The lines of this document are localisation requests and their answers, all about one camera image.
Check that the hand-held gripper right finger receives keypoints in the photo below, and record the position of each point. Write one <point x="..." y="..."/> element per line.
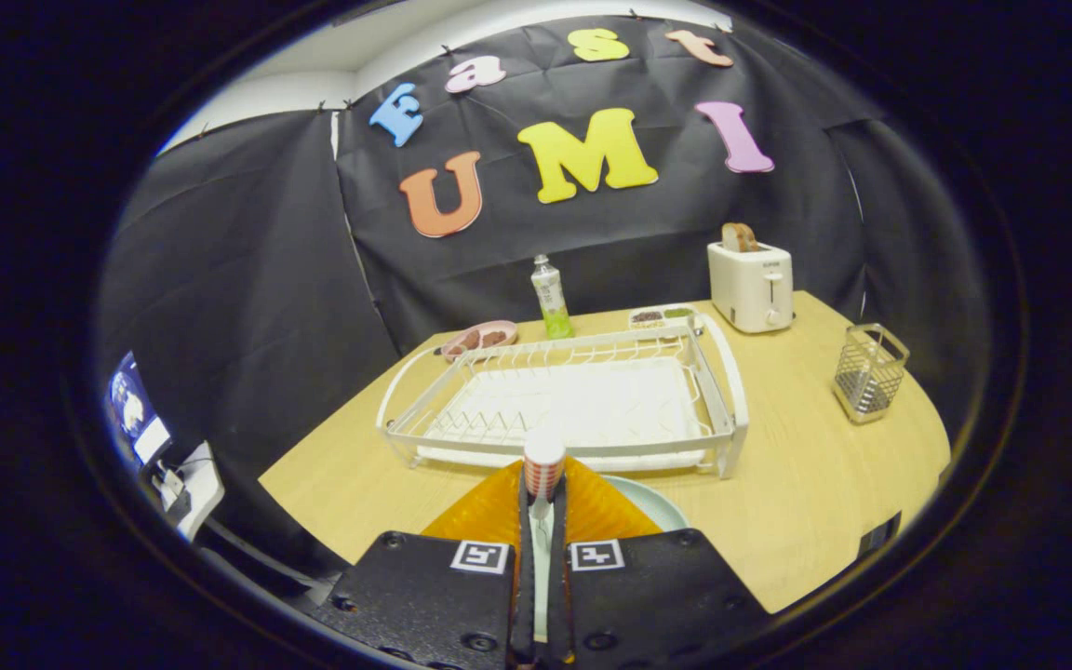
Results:
<point x="558" y="596"/>

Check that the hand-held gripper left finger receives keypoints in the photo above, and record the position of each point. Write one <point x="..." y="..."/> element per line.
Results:
<point x="524" y="596"/>

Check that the pale green plate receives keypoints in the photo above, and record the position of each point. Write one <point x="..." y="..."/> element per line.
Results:
<point x="652" y="507"/>

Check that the pink plate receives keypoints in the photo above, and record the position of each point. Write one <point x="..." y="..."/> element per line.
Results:
<point x="502" y="328"/>

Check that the brown food pieces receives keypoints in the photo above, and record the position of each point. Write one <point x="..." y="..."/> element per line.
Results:
<point x="471" y="341"/>

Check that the clear bottle with green liquid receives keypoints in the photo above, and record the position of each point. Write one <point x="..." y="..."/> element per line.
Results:
<point x="552" y="298"/>

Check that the white divided condiment tray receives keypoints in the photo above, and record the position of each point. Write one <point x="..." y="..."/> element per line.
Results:
<point x="662" y="313"/>

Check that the black rectangular object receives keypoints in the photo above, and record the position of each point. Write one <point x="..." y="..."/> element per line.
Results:
<point x="880" y="535"/>

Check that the white desk device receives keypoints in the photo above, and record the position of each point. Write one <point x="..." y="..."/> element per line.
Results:
<point x="206" y="484"/>

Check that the white toaster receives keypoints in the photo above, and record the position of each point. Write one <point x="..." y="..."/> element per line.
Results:
<point x="750" y="288"/>

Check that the brown bread slice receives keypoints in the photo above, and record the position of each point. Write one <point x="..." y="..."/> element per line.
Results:
<point x="739" y="237"/>

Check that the computer monitor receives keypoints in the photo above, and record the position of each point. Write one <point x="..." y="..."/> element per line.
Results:
<point x="131" y="409"/>

